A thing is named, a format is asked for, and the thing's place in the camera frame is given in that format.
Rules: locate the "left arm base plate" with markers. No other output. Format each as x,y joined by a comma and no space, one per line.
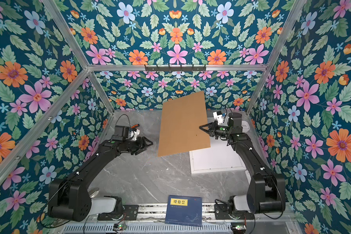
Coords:
120,213

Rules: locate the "small circuit board left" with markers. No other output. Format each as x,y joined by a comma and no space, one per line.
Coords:
119,227

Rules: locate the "small circuit board right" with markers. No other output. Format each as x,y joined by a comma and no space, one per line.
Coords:
239,229

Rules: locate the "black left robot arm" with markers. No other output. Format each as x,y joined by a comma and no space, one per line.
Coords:
69,198

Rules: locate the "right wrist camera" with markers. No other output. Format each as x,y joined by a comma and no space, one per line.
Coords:
219,117

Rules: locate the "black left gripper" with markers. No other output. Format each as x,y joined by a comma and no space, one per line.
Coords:
141,145

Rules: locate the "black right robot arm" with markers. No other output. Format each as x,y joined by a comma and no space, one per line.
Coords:
266,192

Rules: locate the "small circuit board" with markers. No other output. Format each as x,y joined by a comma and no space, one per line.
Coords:
119,227
239,229

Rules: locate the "black hook rail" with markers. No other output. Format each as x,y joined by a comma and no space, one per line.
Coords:
171,68

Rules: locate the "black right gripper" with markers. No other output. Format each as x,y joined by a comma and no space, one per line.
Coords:
213,129

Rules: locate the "white round device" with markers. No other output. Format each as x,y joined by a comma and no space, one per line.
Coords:
245,126

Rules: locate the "brown frame backing board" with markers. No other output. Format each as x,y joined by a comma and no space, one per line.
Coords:
180,122

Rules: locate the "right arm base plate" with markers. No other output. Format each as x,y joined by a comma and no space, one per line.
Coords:
224,212

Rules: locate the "blue booklet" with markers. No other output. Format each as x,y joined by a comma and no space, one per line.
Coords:
184,210

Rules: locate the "white picture frame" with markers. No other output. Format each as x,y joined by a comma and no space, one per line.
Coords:
219,161

